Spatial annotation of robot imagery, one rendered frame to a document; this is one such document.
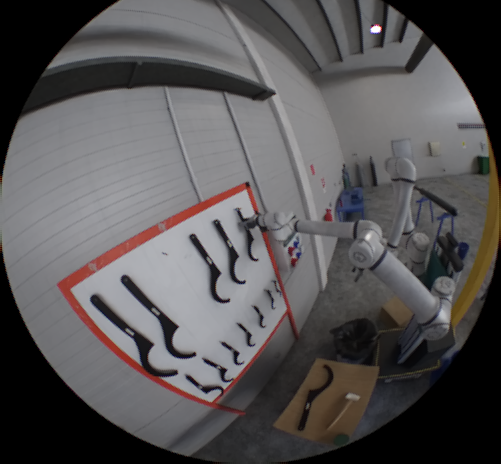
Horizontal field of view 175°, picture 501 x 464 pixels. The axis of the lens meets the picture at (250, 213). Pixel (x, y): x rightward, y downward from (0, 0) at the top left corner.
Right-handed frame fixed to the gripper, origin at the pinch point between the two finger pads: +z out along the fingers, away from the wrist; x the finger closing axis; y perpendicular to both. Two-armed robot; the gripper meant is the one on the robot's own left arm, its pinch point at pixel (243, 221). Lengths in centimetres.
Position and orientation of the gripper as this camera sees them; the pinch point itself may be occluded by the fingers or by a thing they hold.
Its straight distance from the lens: 122.0
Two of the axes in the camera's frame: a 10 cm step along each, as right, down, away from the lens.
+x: -5.3, 5.1, -6.8
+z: -7.5, 0.9, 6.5
